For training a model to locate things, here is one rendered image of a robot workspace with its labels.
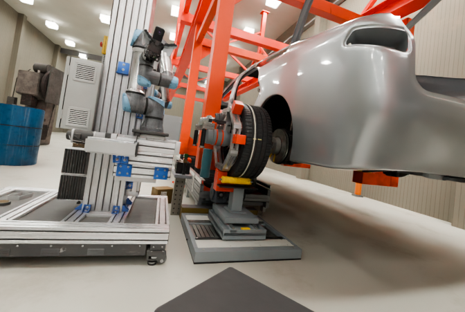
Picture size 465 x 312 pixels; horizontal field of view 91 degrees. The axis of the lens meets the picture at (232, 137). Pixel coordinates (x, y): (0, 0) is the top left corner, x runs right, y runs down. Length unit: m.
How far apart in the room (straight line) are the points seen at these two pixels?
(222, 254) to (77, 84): 1.48
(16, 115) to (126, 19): 3.49
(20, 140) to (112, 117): 3.43
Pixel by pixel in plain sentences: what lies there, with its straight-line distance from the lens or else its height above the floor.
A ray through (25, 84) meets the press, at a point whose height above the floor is 1.81.
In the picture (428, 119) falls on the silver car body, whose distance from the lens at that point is 1.56.
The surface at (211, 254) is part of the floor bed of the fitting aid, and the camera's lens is 1.71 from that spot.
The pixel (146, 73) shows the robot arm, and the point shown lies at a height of 1.12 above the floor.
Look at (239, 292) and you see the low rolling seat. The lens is 0.87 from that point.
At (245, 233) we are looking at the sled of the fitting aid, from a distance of 1.91.
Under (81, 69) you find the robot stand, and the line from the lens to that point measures 1.85.
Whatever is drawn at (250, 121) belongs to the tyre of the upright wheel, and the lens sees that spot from 1.77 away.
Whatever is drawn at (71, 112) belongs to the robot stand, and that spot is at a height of 0.87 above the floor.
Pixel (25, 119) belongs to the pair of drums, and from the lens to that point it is 5.12.
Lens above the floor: 0.79
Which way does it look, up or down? 2 degrees up
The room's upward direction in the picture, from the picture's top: 8 degrees clockwise
